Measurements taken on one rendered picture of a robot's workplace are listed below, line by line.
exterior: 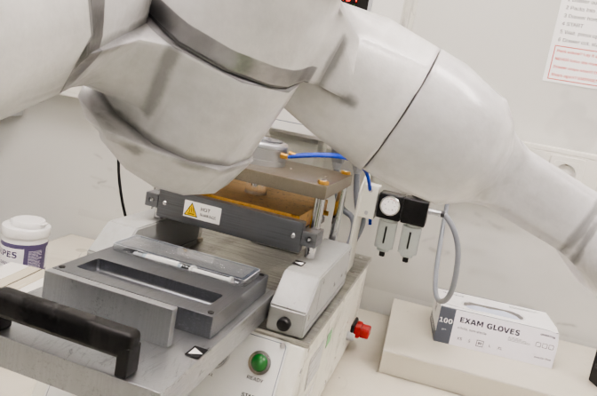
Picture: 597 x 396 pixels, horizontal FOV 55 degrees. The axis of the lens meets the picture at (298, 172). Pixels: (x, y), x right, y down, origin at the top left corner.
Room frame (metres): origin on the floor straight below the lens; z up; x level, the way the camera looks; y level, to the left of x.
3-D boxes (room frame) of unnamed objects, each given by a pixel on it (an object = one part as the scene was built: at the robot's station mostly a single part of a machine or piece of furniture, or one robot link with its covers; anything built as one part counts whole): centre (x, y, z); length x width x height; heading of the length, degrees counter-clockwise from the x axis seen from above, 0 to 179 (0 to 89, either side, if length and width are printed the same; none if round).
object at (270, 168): (0.93, 0.04, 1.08); 0.31 x 0.24 x 0.13; 74
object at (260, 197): (0.90, 0.06, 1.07); 0.22 x 0.17 x 0.10; 74
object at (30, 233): (1.05, 0.50, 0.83); 0.09 x 0.09 x 0.15
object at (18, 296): (0.48, 0.18, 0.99); 0.15 x 0.02 x 0.04; 74
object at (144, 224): (0.88, 0.21, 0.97); 0.25 x 0.05 x 0.07; 164
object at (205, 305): (0.66, 0.13, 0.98); 0.20 x 0.17 x 0.03; 74
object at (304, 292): (0.79, -0.05, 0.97); 0.26 x 0.05 x 0.07; 164
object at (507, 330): (1.12, -0.44, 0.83); 0.23 x 0.12 x 0.07; 82
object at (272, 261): (0.94, 0.05, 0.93); 0.46 x 0.35 x 0.01; 164
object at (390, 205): (0.97, -0.19, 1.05); 0.15 x 0.05 x 0.15; 74
